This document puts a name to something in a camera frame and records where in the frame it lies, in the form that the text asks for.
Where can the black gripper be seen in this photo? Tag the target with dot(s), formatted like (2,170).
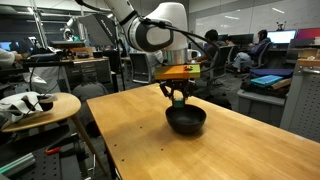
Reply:
(177,86)

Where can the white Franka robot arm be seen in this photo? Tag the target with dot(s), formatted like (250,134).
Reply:
(173,20)

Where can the black bowl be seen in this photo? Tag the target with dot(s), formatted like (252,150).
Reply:
(185,120)

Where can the person in grey hoodie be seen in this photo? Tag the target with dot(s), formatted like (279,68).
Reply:
(155,60)

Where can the dark mesh office chair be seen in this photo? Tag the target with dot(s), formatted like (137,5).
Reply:
(140,66)

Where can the grey office chair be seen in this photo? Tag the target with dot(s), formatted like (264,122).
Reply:
(220,61)

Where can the person in dark shirt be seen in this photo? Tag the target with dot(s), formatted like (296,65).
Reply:
(213,46)

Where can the person with dark hair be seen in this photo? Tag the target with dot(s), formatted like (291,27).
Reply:
(230,40)

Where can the dark computer monitor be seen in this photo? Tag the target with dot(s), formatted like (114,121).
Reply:
(241,39)

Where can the grey storage bin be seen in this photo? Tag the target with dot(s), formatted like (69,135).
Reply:
(260,106)

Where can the person in grey top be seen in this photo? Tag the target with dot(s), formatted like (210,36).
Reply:
(90,91)

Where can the teal flat box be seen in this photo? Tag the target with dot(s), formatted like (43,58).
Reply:
(266,80)

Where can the black drawer cabinet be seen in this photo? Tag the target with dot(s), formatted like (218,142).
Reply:
(88,68)

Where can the person in blue jacket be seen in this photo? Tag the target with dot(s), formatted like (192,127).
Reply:
(260,46)

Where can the dark blue cushion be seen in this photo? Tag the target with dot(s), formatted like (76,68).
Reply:
(271,72)

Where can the black softbox light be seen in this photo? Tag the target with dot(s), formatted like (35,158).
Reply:
(100,31)

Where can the wooden box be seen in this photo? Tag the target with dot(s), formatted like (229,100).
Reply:
(83,50)

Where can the small cardboard box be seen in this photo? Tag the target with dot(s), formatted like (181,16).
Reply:
(281,83)

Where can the round wooden side table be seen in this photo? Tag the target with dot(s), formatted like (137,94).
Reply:
(63,106)

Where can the bright white computer monitor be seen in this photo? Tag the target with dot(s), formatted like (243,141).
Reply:
(281,36)

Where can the small dark figurine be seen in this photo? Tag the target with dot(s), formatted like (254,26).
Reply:
(281,26)

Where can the grey pegboard tool cabinet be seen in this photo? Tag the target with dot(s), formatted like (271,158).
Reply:
(305,103)

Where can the white hanging sheet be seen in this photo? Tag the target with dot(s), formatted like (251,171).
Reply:
(46,78)

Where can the small black cup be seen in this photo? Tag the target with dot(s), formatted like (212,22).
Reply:
(46,105)

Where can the red computer monitor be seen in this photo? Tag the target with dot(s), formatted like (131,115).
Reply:
(310,33)

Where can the black breadboard table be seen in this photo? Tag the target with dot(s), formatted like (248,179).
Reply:
(43,168)

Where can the white cloth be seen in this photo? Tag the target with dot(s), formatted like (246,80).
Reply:
(16,105)

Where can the person in white shirt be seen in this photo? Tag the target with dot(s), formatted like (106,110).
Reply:
(6,56)

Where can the blue lit monitor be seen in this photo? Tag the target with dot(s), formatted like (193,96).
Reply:
(4,45)

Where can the yellow orange wrist camera mount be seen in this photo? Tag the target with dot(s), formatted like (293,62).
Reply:
(176,72)

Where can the aluminium extrusion rail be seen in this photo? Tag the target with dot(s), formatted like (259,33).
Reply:
(18,164)

